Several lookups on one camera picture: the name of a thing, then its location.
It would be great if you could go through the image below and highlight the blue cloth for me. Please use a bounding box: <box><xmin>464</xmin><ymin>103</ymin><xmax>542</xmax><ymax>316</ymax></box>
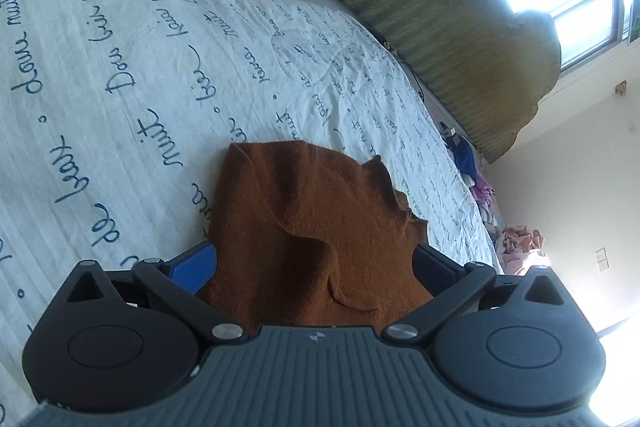
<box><xmin>447</xmin><ymin>134</ymin><xmax>479</xmax><ymax>178</ymax></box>

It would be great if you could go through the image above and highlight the green padded headboard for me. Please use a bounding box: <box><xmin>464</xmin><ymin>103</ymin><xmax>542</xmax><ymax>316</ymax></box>
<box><xmin>301</xmin><ymin>0</ymin><xmax>562</xmax><ymax>164</ymax></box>

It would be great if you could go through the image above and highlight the brown knit garment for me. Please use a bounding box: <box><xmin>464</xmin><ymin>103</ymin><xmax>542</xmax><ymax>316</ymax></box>
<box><xmin>194</xmin><ymin>142</ymin><xmax>435</xmax><ymax>329</ymax></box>

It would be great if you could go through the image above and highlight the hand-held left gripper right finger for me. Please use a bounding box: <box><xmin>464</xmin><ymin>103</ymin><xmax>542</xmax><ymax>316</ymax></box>
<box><xmin>381</xmin><ymin>244</ymin><xmax>567</xmax><ymax>349</ymax></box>

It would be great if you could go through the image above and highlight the white script-printed bed sheet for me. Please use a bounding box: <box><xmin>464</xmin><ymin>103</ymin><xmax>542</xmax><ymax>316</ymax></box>
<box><xmin>0</xmin><ymin>0</ymin><xmax>504</xmax><ymax>427</ymax></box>

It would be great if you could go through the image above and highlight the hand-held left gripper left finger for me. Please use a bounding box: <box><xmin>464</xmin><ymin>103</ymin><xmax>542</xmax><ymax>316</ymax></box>
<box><xmin>64</xmin><ymin>241</ymin><xmax>249</xmax><ymax>344</ymax></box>

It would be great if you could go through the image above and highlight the peach crumpled cloth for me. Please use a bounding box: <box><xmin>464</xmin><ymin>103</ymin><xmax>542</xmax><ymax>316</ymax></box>
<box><xmin>495</xmin><ymin>224</ymin><xmax>547</xmax><ymax>276</ymax></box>

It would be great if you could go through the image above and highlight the pink purple cloth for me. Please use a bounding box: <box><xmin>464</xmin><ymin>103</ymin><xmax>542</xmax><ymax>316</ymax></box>
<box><xmin>470</xmin><ymin>174</ymin><xmax>497</xmax><ymax>216</ymax></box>

